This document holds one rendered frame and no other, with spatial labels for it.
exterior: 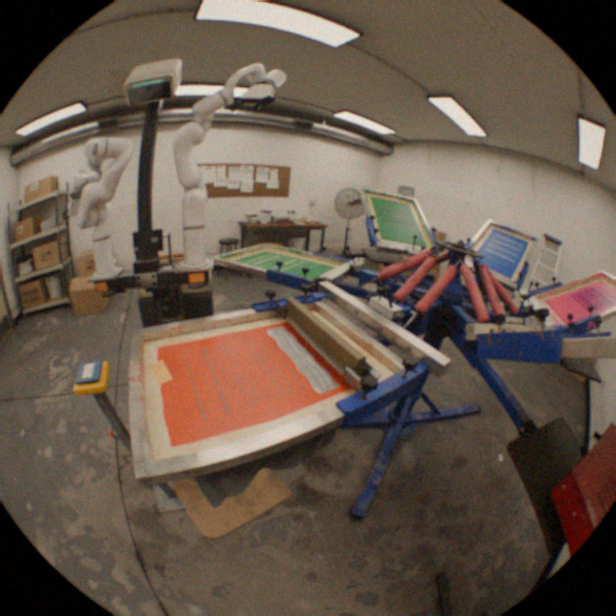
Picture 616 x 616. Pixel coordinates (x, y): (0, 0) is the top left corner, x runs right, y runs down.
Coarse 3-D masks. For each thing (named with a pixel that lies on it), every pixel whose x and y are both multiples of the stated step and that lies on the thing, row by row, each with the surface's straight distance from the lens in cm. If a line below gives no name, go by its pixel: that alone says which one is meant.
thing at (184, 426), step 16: (176, 384) 74; (176, 400) 69; (192, 400) 68; (288, 400) 66; (304, 400) 67; (320, 400) 67; (176, 416) 65; (192, 416) 64; (224, 416) 63; (240, 416) 63; (256, 416) 63; (272, 416) 63; (176, 432) 62; (192, 432) 61; (208, 432) 61; (224, 432) 60
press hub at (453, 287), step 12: (468, 252) 129; (456, 276) 137; (420, 288) 150; (456, 288) 137; (444, 300) 135; (456, 300) 136; (444, 312) 127; (468, 312) 139; (432, 324) 134; (432, 336) 146; (444, 336) 147; (420, 384) 166; (408, 396) 171; (420, 396) 177; (384, 408) 204; (396, 408) 185; (396, 420) 186; (408, 420) 189; (408, 432) 195
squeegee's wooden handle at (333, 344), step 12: (288, 300) 92; (288, 312) 94; (300, 312) 86; (300, 324) 87; (312, 324) 80; (324, 324) 78; (312, 336) 82; (324, 336) 76; (336, 336) 73; (324, 348) 77; (336, 348) 72; (348, 348) 69; (336, 360) 74; (348, 360) 69; (360, 360) 66; (360, 372) 70
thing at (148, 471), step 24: (240, 312) 98; (264, 312) 99; (336, 312) 102; (144, 336) 94; (168, 336) 94; (360, 336) 89; (384, 360) 83; (144, 408) 68; (336, 408) 61; (144, 432) 60; (264, 432) 55; (288, 432) 55; (312, 432) 58; (144, 456) 57; (192, 456) 54; (216, 456) 53; (240, 456) 53; (144, 480) 56; (168, 480) 56
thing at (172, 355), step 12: (276, 324) 97; (288, 324) 97; (216, 336) 90; (228, 336) 90; (240, 336) 90; (252, 336) 89; (300, 336) 90; (168, 348) 88; (180, 348) 87; (192, 348) 86; (276, 348) 84; (312, 348) 85; (168, 360) 83; (180, 360) 82; (180, 372) 77; (168, 384) 74
